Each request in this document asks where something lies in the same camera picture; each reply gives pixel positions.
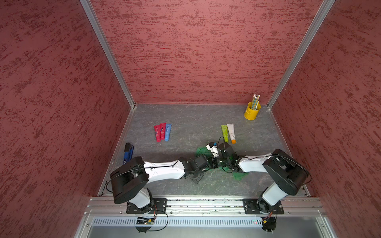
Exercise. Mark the white tube orange cap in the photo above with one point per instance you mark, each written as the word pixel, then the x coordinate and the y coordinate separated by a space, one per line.
pixel 231 133

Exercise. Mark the blue tube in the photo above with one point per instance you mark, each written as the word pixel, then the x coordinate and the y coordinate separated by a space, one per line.
pixel 167 132

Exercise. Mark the corner aluminium profile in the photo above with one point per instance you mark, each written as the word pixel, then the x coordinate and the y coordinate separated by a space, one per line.
pixel 91 15
pixel 312 30

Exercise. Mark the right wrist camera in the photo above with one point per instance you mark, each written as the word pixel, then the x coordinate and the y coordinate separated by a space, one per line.
pixel 222 150

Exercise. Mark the right controller board with cables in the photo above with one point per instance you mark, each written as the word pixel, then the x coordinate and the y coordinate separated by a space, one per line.
pixel 269 223

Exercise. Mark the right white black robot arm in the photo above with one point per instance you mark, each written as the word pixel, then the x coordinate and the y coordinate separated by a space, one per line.
pixel 287 174

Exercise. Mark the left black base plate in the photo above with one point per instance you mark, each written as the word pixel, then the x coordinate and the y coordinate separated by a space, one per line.
pixel 152 208

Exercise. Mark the dark red tube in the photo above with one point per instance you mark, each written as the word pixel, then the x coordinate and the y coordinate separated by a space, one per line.
pixel 157 133

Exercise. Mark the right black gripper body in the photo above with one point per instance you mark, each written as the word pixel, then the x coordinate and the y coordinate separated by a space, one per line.
pixel 219 161

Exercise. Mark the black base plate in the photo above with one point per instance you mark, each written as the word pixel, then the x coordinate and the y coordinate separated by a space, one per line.
pixel 255 207
pixel 152 208

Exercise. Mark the green microfiber cloth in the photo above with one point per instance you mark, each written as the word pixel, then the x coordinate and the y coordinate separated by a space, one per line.
pixel 238 176

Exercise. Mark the left corner aluminium profile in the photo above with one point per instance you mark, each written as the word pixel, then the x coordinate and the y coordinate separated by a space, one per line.
pixel 91 15

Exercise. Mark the controller board with cables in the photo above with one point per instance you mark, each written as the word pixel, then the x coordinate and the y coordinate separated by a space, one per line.
pixel 269 223
pixel 144 225

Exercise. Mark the yellow cup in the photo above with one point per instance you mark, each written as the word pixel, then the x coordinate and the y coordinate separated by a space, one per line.
pixel 251 114

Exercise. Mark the left controller board with cables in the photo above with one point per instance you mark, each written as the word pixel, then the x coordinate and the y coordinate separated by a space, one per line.
pixel 144 225

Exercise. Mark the right corner aluminium profile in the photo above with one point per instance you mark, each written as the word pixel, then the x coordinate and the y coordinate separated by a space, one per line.
pixel 312 30

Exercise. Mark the bundle of pencils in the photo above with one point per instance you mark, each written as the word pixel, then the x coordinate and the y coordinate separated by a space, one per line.
pixel 255 102

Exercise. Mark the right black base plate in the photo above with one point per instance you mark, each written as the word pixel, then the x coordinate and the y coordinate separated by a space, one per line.
pixel 255 207

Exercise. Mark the aluminium front rail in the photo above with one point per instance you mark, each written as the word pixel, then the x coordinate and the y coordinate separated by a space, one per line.
pixel 218 206

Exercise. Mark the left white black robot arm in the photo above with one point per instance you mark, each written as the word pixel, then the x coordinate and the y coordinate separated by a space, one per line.
pixel 129 180

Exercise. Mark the blue stapler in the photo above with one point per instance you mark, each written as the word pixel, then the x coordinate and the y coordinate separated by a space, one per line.
pixel 128 152

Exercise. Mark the red pink tube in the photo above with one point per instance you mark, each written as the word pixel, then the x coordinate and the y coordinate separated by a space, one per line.
pixel 162 131

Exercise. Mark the green tube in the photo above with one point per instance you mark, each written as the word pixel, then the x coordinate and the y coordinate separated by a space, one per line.
pixel 225 133

